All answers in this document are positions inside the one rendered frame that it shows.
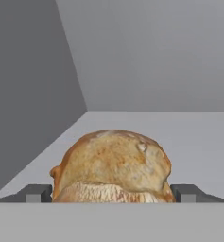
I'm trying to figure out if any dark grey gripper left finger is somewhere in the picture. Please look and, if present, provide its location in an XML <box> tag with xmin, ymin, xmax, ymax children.
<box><xmin>0</xmin><ymin>183</ymin><xmax>54</xmax><ymax>203</ymax></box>

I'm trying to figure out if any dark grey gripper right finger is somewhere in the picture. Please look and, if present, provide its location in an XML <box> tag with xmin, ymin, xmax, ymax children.
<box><xmin>170</xmin><ymin>183</ymin><xmax>224</xmax><ymax>203</ymax></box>

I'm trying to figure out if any brown crusty bread loaf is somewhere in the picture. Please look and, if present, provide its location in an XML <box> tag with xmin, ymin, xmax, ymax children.
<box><xmin>49</xmin><ymin>129</ymin><xmax>177</xmax><ymax>203</ymax></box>

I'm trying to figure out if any grey cabinet interior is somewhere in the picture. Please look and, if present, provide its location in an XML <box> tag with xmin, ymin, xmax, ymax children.
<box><xmin>0</xmin><ymin>0</ymin><xmax>224</xmax><ymax>202</ymax></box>

